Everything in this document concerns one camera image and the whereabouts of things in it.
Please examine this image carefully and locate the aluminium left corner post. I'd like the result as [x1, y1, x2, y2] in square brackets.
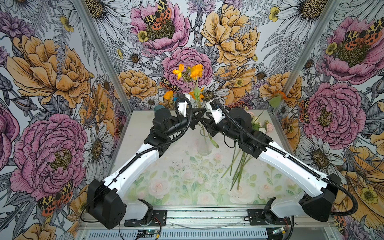
[74, 1, 133, 117]

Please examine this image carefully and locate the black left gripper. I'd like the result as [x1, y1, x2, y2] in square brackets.
[166, 107, 207, 136]

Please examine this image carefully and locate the aluminium right corner post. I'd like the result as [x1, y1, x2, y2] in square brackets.
[271, 0, 343, 113]

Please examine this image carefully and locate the clear ribbed glass vase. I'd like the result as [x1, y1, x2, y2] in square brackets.
[197, 128, 212, 156]

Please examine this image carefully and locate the orange leafy flower stem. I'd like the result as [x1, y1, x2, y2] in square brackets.
[255, 91, 287, 114]

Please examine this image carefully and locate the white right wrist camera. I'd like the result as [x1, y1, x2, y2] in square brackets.
[208, 100, 226, 125]

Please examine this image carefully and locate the orange poppy flower stem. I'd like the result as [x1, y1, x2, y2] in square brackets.
[162, 91, 177, 110]

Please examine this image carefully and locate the tall teal cylinder vase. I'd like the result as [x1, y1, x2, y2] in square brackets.
[154, 105, 165, 113]

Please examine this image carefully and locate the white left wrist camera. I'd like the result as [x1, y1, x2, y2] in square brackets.
[174, 93, 191, 118]

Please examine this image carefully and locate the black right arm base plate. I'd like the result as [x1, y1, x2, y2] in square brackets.
[247, 209, 291, 226]

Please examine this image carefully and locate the green circuit board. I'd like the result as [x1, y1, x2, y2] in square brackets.
[135, 229, 161, 240]

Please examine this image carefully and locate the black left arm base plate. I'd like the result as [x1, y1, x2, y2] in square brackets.
[124, 210, 168, 227]

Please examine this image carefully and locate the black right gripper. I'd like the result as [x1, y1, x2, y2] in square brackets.
[199, 112, 243, 143]

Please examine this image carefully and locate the aluminium corner post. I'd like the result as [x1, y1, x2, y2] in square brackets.
[271, 0, 343, 113]
[74, 1, 133, 117]

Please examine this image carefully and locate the aluminium front frame rail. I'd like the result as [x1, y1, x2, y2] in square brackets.
[76, 206, 343, 240]

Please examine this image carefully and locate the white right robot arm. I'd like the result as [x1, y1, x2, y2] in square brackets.
[204, 100, 359, 222]

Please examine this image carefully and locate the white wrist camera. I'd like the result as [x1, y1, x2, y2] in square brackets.
[208, 100, 226, 125]
[174, 93, 191, 118]

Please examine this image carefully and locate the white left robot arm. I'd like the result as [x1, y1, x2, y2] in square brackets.
[85, 96, 207, 230]

